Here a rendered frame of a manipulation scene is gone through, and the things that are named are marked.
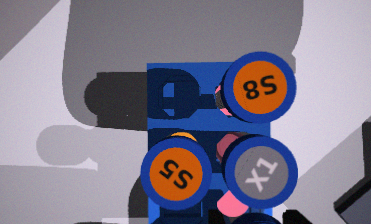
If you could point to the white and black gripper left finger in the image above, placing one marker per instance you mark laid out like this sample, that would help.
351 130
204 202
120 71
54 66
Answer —
215 217

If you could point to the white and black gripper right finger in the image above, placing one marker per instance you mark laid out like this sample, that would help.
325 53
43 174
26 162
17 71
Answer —
294 217

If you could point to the blue tube rack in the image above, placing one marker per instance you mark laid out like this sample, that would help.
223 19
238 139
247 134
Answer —
181 99

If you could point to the blue tube cap with grey x1 dot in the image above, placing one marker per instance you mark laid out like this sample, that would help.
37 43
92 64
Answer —
259 171

